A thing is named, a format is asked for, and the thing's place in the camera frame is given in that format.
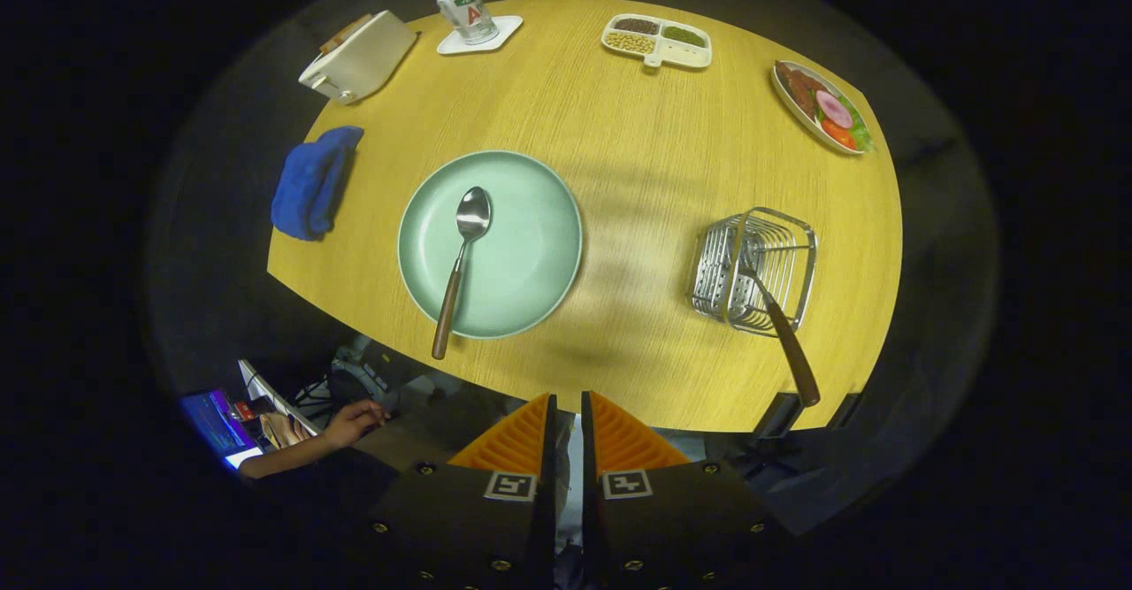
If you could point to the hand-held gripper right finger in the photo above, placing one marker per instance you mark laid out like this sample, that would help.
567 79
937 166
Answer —
589 448

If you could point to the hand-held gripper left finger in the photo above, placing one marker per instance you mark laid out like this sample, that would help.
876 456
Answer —
548 448

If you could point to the mint green plate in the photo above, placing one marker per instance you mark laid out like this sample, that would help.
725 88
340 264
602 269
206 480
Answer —
531 254

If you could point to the white flat device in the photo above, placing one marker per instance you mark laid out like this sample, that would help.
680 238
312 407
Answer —
270 395

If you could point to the blue folded cloth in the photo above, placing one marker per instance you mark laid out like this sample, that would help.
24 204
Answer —
309 187

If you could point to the white oval food plate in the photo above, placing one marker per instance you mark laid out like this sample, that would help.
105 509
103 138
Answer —
791 111

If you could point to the red tomato slice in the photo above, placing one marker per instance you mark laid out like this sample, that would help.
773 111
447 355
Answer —
838 133

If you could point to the white divided dish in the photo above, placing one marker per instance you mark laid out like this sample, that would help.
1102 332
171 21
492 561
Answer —
685 55

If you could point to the pile of yellow beans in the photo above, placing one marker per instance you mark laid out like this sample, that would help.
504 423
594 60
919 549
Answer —
630 42

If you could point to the green lettuce leaf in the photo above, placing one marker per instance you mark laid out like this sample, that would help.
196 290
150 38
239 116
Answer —
862 139

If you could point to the brown meat slices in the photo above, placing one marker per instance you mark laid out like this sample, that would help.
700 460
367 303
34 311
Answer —
800 90

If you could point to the pink round slice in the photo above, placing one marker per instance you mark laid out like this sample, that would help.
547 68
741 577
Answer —
834 110

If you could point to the white coaster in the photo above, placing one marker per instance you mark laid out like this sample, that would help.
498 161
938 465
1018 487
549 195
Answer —
508 28

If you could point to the pile of green beans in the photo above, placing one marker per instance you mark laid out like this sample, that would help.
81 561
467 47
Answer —
684 35

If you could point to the pile of brown beans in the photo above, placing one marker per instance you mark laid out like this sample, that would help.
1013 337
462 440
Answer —
636 26

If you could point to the white toaster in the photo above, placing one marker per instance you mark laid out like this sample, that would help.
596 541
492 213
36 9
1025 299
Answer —
363 64

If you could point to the small white drink bottle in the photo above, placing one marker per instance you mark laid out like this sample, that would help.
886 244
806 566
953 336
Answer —
464 11

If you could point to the toast slice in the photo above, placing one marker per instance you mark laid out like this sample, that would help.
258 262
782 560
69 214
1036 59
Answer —
345 33

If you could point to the black table bracket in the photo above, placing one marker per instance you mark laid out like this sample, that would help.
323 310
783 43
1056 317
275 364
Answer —
778 415
845 411

